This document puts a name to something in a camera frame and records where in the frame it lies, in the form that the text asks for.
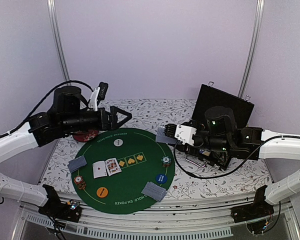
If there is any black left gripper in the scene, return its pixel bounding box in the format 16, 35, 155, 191
61, 105, 133, 133

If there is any white dealer button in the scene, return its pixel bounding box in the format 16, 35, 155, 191
113, 138, 124, 147

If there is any king face card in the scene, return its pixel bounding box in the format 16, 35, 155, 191
105, 158, 122, 176

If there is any ace of diamonds card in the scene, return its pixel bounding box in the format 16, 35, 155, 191
92, 161, 108, 179

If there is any blue playing card deck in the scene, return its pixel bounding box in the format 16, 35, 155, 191
155, 126, 177, 145

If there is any dealt cards pile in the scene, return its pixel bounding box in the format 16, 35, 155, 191
67, 155, 87, 174
141, 182, 167, 202

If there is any blue topped chip stack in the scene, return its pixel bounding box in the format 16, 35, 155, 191
161, 156, 172, 168

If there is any red topped chip stack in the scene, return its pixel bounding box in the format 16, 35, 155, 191
73, 175, 87, 190

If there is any orange big blind button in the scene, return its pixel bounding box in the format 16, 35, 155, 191
96, 186, 109, 198

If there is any blue small blind button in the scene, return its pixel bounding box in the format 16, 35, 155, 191
155, 173, 168, 184

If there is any dealt cards bottom pile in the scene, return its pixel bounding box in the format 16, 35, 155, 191
141, 182, 167, 202

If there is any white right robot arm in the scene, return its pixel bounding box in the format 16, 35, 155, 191
164, 106, 300, 218

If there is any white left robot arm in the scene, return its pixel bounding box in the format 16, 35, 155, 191
0, 82, 132, 217

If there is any red floral round tin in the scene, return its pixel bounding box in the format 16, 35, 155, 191
72, 130, 99, 143

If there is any black poker chip case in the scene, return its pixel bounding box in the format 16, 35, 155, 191
186, 84, 261, 170

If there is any round green poker mat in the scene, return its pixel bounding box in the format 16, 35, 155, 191
71, 128, 175, 215

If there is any silver case handle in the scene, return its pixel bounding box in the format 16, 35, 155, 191
185, 156, 208, 168

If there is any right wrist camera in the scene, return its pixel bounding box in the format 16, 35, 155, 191
174, 124, 197, 146

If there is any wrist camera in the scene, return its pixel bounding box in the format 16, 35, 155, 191
174, 124, 197, 146
88, 82, 109, 112

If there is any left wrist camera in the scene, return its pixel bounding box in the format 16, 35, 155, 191
88, 82, 109, 112

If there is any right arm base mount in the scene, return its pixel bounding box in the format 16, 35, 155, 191
230, 185, 275, 235

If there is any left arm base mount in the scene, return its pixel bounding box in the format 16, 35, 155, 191
38, 184, 83, 223

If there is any right aluminium frame post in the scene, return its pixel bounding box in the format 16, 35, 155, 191
237, 0, 265, 99

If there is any aluminium frame post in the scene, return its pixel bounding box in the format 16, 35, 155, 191
46, 0, 70, 82
237, 0, 265, 99

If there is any left aluminium frame post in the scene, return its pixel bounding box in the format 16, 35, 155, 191
46, 0, 70, 82

